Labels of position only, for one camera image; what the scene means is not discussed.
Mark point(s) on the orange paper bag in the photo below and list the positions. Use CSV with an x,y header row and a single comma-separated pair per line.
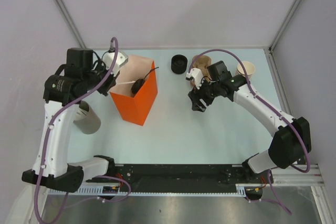
x,y
135,109

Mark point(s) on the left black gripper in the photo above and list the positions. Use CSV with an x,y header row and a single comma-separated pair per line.
x,y
101,65

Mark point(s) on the grey tape roll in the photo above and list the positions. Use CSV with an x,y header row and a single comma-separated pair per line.
x,y
86,120

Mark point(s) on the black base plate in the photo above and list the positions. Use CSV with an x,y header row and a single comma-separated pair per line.
x,y
186,178

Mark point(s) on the stack of black lids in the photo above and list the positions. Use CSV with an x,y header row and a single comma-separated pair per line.
x,y
178,64

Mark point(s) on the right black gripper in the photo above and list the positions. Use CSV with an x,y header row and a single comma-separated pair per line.
x,y
197,105

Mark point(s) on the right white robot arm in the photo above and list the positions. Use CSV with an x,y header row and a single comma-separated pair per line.
x,y
291,138

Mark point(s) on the aluminium frame rail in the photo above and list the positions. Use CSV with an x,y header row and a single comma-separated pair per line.
x,y
292,177

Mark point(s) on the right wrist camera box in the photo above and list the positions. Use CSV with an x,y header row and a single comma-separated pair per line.
x,y
195,77

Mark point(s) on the black plastic cup lid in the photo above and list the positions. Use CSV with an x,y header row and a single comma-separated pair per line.
x,y
137,85

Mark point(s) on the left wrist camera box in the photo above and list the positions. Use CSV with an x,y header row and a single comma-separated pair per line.
x,y
114,62

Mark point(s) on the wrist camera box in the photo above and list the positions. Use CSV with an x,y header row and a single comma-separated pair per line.
x,y
195,77
114,62

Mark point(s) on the stack of paper cups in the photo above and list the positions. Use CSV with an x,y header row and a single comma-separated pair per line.
x,y
246,68

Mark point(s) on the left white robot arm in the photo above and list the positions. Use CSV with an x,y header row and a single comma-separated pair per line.
x,y
51,168

